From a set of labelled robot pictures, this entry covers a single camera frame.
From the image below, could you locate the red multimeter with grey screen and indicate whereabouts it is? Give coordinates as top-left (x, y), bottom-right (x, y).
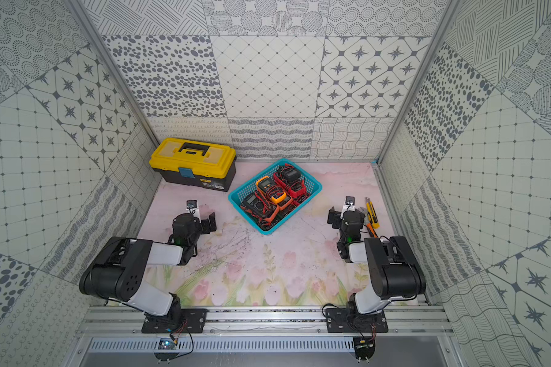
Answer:
top-left (273, 172), bottom-right (309, 203)

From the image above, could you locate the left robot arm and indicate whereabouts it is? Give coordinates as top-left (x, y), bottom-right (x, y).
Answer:
top-left (79, 212), bottom-right (217, 324)

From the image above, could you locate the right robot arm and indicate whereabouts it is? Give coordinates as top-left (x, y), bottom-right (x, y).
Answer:
top-left (327, 205), bottom-right (426, 317)

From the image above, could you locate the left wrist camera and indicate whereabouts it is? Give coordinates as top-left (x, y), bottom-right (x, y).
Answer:
top-left (186, 200), bottom-right (201, 220)

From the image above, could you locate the white cable duct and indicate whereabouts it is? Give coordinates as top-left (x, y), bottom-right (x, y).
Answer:
top-left (89, 336), bottom-right (354, 353)

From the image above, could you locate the black red multimeter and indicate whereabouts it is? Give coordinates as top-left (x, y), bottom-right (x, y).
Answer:
top-left (241, 192), bottom-right (269, 217)

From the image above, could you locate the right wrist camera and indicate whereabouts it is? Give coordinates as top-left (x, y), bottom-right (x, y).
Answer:
top-left (342, 196), bottom-right (356, 213)

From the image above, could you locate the yellow utility knife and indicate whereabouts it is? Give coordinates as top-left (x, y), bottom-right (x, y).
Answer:
top-left (365, 197), bottom-right (380, 229)

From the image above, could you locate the orange multimeter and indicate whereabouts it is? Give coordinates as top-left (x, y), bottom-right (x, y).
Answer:
top-left (258, 205), bottom-right (279, 226)

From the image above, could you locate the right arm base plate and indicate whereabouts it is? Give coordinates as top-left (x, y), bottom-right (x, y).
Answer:
top-left (321, 307), bottom-right (389, 334)

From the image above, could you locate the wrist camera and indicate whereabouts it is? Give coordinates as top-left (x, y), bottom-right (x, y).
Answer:
top-left (342, 196), bottom-right (356, 213)
top-left (186, 200), bottom-right (201, 220)

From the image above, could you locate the yellow black toolbox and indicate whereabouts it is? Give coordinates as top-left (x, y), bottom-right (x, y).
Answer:
top-left (149, 138), bottom-right (237, 192)

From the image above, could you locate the small black multimeter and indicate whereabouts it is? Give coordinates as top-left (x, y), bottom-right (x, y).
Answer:
top-left (277, 165), bottom-right (302, 184)

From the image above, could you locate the small yellow multimeter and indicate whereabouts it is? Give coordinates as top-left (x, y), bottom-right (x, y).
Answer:
top-left (256, 176), bottom-right (287, 204)

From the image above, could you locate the aluminium rail frame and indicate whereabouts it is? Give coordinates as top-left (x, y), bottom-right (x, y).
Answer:
top-left (79, 306), bottom-right (455, 337)

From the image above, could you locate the teal plastic basket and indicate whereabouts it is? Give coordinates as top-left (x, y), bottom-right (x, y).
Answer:
top-left (228, 158), bottom-right (322, 235)

